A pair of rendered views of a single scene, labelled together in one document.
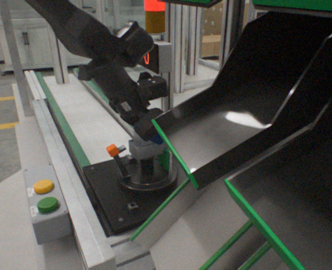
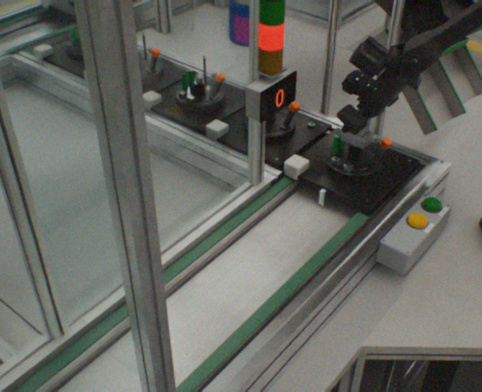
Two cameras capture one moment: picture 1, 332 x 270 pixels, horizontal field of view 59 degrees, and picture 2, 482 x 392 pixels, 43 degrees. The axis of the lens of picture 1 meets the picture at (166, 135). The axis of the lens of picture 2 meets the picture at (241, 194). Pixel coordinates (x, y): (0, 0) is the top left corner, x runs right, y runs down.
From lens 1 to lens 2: 1.71 m
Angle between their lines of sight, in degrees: 90
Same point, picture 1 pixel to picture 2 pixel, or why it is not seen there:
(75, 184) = (394, 206)
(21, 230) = (434, 271)
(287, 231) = not seen: hidden behind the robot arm
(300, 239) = not seen: hidden behind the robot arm
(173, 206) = (418, 102)
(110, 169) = (359, 189)
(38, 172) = (402, 241)
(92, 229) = (426, 174)
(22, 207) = (412, 291)
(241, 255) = (436, 74)
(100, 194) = (395, 180)
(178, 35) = not seen: outside the picture
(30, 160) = (338, 350)
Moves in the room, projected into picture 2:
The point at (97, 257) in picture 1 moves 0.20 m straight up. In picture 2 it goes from (441, 164) to (460, 92)
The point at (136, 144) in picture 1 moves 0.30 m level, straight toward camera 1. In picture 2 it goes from (368, 132) to (462, 100)
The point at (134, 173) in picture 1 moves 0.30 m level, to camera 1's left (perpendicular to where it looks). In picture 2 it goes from (363, 162) to (443, 242)
